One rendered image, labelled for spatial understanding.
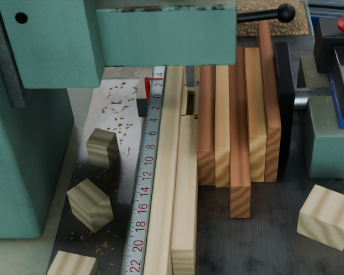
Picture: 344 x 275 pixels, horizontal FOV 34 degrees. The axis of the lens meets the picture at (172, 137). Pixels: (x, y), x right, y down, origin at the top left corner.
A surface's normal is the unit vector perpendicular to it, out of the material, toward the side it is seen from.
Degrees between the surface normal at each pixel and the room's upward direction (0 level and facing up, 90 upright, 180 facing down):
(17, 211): 90
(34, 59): 90
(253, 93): 0
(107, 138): 0
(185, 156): 0
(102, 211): 90
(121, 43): 90
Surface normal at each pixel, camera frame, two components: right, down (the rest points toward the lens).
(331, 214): -0.07, -0.73
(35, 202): 1.00, 0.00
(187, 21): -0.06, 0.69
